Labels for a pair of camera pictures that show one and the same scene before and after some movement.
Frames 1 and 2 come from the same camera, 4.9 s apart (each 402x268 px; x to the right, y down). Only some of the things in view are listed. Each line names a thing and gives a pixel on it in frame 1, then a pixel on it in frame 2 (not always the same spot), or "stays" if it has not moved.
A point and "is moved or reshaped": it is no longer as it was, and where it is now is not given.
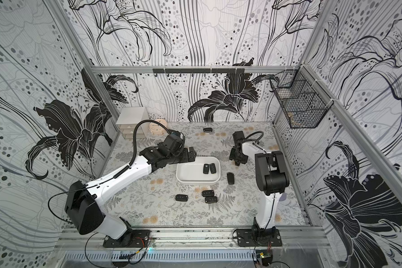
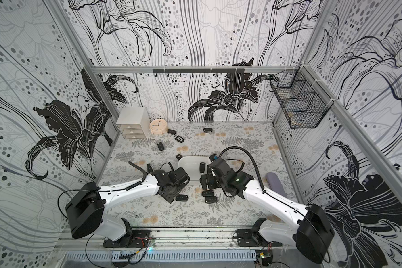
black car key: x=207 y=193 stays
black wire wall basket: x=302 y=103 stays
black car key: x=211 y=200 stays
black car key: x=230 y=178 is moved or reshaped
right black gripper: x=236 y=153 → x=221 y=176
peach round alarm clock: x=156 y=129 stays
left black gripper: x=184 y=157 → x=170 y=198
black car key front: x=181 y=197 stays
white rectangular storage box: x=204 y=170 stays
